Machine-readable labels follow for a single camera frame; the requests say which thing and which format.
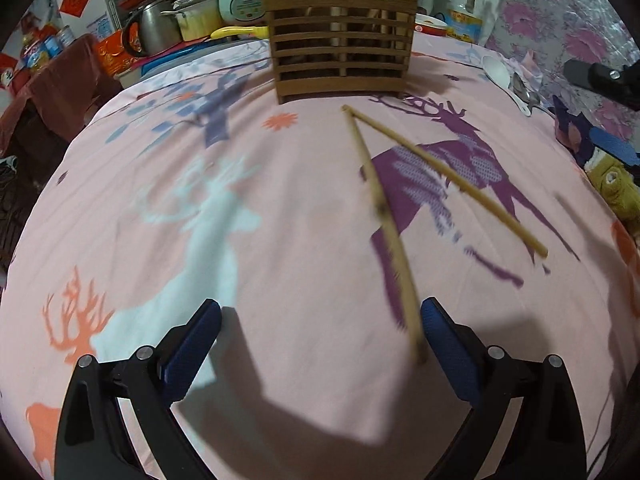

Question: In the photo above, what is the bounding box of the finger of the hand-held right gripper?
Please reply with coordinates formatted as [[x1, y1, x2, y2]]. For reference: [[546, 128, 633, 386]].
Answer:
[[564, 58, 640, 109], [589, 127, 640, 171]]

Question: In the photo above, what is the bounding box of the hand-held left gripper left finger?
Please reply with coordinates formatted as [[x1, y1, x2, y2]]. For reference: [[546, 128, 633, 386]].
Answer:
[[54, 298, 223, 480]]

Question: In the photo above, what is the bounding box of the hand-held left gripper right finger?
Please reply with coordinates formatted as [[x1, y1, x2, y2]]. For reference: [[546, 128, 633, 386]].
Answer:
[[420, 297, 587, 480]]

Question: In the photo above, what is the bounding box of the wooden chopstick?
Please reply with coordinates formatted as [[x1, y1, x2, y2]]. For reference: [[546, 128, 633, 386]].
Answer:
[[354, 111, 550, 260], [341, 104, 430, 366]]

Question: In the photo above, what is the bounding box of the slatted wooden utensil holder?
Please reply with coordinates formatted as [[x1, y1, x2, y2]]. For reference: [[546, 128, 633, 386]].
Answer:
[[260, 0, 420, 106]]

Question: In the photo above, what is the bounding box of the yellow green plush cloth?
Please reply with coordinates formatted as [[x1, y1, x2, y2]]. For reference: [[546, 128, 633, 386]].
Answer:
[[585, 152, 640, 221]]

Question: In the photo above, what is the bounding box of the floral purple cloth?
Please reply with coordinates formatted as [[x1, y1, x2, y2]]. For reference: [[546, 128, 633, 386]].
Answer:
[[482, 0, 640, 126]]

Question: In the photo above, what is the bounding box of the metal spoon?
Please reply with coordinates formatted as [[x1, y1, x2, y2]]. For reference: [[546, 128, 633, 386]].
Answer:
[[511, 72, 556, 116]]

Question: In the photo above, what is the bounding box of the white plastic spoon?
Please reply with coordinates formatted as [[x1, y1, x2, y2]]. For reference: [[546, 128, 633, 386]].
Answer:
[[481, 55, 532, 117]]

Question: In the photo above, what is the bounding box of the clear plastic oil bottle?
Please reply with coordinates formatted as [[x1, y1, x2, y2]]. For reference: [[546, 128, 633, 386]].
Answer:
[[445, 0, 489, 44]]

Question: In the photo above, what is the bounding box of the pink deer printed tablecloth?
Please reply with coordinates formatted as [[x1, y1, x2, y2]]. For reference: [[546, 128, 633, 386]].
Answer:
[[0, 35, 640, 480]]

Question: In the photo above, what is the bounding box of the white red bowl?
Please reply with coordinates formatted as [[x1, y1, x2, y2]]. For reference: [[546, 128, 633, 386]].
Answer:
[[414, 16, 450, 37]]

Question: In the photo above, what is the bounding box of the maroon cloth covered cabinet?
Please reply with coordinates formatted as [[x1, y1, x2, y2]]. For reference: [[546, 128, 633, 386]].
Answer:
[[0, 35, 126, 171]]

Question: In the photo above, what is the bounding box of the red orange printed box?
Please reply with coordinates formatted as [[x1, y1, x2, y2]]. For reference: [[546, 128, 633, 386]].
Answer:
[[95, 30, 144, 79]]

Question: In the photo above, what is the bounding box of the metal cooking pot with lid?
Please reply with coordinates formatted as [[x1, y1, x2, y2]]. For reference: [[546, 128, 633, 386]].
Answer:
[[174, 0, 223, 42]]

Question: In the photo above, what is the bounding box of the yellow handled utensil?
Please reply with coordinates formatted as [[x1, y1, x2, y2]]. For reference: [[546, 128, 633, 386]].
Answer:
[[210, 25, 269, 40]]

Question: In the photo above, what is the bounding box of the steel kettle black handle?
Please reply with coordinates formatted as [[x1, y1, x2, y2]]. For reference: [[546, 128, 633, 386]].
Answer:
[[122, 0, 182, 59]]

